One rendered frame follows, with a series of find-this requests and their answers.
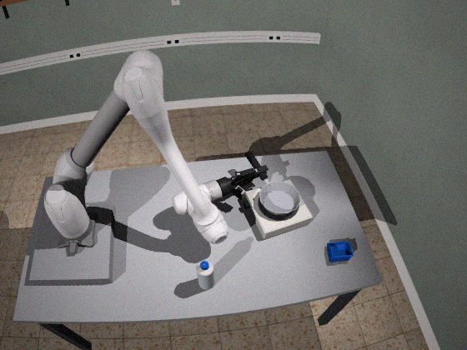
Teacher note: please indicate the white bottle with blue cap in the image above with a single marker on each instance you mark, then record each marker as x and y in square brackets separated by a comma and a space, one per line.
[205, 272]

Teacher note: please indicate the small blue plastic bin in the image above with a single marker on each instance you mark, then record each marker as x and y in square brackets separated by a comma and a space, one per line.
[339, 249]

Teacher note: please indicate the grey frying pan with black handle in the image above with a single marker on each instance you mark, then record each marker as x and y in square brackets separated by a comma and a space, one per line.
[280, 197]

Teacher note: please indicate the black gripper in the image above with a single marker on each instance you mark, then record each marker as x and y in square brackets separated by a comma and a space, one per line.
[240, 179]

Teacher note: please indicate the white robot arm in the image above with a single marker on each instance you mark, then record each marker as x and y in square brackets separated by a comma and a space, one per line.
[140, 91]

